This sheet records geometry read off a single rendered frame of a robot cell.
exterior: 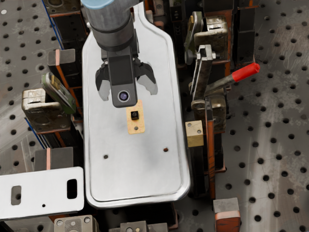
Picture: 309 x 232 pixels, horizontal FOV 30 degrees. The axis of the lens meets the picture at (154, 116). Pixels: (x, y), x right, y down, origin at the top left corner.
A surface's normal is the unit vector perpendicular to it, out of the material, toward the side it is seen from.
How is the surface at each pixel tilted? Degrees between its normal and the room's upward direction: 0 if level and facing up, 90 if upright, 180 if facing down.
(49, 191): 0
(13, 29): 0
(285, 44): 0
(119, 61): 31
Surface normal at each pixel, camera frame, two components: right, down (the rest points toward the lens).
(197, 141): 0.08, 0.87
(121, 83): -0.05, 0.04
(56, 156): -0.10, -0.48
